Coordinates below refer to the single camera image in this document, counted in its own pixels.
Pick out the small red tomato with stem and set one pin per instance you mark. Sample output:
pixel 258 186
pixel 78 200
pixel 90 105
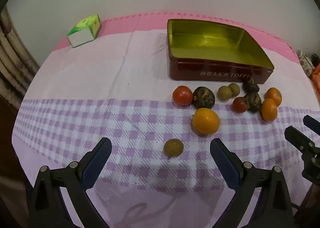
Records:
pixel 239 104

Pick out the mandarin orange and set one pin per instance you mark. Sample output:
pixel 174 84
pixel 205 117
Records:
pixel 269 109
pixel 274 95

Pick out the smooth yellow orange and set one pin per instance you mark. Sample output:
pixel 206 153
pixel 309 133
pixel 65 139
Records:
pixel 205 121

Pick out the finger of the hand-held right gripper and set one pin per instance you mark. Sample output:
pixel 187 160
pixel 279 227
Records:
pixel 312 124
pixel 298 138

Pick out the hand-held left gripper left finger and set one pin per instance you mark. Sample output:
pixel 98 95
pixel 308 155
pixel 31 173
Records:
pixel 96 165

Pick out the dark wrinkled fruit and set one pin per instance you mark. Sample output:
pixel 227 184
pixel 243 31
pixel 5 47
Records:
pixel 203 98
pixel 250 85
pixel 253 102

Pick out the green tissue box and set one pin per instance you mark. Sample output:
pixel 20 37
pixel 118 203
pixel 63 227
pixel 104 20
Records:
pixel 85 30

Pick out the bamboo furniture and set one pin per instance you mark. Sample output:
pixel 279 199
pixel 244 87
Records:
pixel 10 50

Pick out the red tin box gold inside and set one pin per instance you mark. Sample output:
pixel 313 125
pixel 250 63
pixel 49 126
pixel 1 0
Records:
pixel 207 45

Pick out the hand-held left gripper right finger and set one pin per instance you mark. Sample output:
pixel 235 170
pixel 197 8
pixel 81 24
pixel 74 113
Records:
pixel 226 165

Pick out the floral patterned object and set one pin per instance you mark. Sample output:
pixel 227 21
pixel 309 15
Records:
pixel 303 60

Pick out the pink purple checked tablecloth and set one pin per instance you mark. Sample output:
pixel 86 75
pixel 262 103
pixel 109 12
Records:
pixel 100 68

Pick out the orange object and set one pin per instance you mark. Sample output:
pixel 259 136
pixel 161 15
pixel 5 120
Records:
pixel 315 74

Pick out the brown longan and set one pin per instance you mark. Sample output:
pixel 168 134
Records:
pixel 235 89
pixel 173 148
pixel 223 92

